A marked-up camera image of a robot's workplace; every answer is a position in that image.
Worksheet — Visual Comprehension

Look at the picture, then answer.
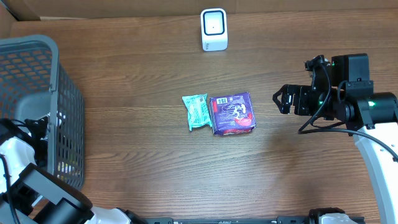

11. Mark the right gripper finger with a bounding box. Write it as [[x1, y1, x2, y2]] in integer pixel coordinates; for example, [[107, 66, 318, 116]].
[[272, 84, 288, 100], [272, 98, 284, 114]]

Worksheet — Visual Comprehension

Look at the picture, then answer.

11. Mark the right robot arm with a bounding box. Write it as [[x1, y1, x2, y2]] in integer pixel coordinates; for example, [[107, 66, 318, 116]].
[[272, 53, 397, 223]]

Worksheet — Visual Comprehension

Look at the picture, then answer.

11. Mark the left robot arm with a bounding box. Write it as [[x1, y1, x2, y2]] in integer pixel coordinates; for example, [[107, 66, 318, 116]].
[[1, 118, 146, 224]]

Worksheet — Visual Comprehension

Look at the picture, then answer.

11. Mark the green gold snack packet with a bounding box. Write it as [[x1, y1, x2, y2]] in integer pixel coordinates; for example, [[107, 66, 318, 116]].
[[57, 161, 75, 175]]

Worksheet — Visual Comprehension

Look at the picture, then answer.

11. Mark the white barcode scanner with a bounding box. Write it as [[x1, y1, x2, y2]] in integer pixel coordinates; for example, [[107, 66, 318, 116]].
[[200, 8, 228, 52]]

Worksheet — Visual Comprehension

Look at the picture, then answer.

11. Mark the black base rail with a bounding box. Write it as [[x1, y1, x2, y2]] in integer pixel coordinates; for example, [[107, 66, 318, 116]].
[[142, 215, 366, 224]]

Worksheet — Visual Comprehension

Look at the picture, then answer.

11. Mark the teal wet wipes pack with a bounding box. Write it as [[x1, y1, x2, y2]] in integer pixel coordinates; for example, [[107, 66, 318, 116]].
[[182, 93, 212, 131]]

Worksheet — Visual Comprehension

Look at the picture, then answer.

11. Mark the grey plastic basket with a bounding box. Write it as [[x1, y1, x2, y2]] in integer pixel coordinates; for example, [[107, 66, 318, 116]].
[[1, 35, 85, 190]]

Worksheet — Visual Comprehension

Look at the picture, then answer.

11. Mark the white tube gold cap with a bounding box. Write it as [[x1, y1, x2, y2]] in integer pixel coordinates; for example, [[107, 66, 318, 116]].
[[55, 112, 67, 127]]

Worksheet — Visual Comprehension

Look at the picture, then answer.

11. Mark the purple sanitary pad pack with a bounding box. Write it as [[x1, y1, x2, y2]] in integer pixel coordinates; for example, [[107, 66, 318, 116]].
[[209, 92, 256, 136]]

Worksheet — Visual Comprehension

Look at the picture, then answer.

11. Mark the cardboard back panel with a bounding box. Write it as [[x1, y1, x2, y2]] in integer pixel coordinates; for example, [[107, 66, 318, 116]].
[[1, 0, 397, 21]]

